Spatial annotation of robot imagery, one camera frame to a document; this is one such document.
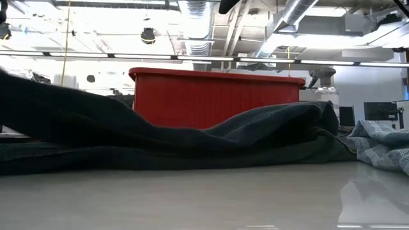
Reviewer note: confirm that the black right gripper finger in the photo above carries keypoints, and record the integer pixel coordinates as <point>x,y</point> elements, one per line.
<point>227,4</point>

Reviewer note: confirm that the dark navy garment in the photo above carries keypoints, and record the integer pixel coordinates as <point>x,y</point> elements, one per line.
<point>128,143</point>

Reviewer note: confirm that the blue white striped shirt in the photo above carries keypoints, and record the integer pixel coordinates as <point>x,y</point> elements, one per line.
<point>380,143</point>

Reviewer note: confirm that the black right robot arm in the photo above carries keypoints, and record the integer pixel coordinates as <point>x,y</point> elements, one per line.
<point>403,6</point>

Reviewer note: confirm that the red plastic laundry bin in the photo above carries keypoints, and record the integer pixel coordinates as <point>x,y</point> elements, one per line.
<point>211,99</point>

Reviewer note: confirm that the long ceiling light strip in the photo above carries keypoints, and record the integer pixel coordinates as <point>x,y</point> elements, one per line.
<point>207,58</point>

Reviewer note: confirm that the clear spray bottle grey trigger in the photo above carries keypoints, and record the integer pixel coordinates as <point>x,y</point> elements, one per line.
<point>326,86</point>

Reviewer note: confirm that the small black monitor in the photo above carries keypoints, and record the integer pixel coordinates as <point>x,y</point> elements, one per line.
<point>347,116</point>

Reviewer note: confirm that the black computer monitor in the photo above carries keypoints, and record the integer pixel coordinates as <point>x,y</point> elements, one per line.
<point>380,111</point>

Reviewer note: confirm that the ribbed silver ventilation duct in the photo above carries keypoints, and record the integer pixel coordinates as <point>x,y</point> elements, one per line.
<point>196,44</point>

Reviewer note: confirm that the smooth silver ventilation duct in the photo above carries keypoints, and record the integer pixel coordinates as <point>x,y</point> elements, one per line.
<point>294,12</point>

